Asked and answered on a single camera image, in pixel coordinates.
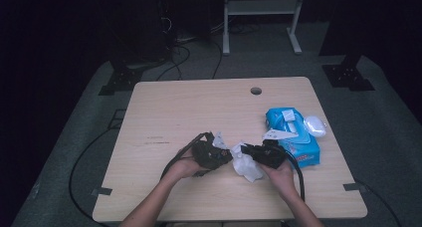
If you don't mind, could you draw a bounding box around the person's right hand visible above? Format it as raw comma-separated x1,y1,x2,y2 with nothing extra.
260,158,299,202

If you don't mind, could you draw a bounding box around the white wet wipe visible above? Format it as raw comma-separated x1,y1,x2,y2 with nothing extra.
230,140,265,184

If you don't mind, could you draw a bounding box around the hand-held gripper black cable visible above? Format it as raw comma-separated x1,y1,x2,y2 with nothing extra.
160,130,214,182
282,149,307,202

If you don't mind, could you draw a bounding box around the person's left hand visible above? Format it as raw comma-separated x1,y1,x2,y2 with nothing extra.
165,148,207,182

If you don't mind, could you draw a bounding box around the black floor frame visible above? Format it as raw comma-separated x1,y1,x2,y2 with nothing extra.
106,109,127,130

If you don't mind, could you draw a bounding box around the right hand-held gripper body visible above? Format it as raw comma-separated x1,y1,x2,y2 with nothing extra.
253,130,300,170

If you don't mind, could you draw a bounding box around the right hand-held gripper black cable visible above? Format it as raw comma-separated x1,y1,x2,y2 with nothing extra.
282,149,307,202

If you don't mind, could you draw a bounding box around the grey tape strip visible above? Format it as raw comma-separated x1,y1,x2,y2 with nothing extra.
91,186,113,198
342,182,368,192

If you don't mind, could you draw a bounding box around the blue wet wipes pack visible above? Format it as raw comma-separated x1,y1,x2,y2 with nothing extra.
265,107,328,169

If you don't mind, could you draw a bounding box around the long black floor cable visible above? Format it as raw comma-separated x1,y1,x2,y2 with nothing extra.
68,126,117,225
353,178,403,227

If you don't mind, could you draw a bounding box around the left hand-held gripper black cable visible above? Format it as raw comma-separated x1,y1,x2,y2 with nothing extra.
160,130,214,182

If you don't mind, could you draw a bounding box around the black floor cable bundle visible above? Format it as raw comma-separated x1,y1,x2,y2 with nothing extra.
154,37,224,83

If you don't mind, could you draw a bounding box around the black stand base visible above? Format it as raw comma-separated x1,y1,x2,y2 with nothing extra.
320,55,376,93
98,67,144,97

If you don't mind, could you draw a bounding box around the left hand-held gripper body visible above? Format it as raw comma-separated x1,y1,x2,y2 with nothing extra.
191,130,229,171

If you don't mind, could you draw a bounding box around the white metal table frame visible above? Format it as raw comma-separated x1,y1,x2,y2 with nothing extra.
222,0,307,57

